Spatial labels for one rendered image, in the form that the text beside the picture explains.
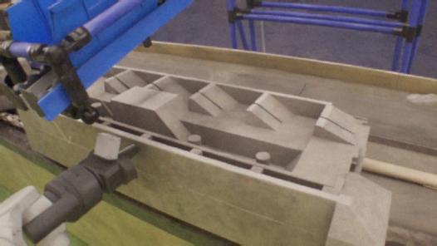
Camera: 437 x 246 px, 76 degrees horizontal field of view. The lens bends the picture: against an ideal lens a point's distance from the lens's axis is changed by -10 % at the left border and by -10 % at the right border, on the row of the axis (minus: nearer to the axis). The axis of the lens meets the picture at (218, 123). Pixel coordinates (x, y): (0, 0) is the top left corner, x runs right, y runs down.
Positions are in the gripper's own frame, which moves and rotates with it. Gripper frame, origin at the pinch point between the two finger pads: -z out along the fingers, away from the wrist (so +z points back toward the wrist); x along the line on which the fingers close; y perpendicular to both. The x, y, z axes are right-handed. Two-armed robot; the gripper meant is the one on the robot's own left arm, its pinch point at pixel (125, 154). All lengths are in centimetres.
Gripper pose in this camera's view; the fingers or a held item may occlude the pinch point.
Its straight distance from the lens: 69.1
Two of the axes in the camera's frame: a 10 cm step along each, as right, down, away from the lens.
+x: 8.7, 2.1, -4.5
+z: -5.0, 4.4, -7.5
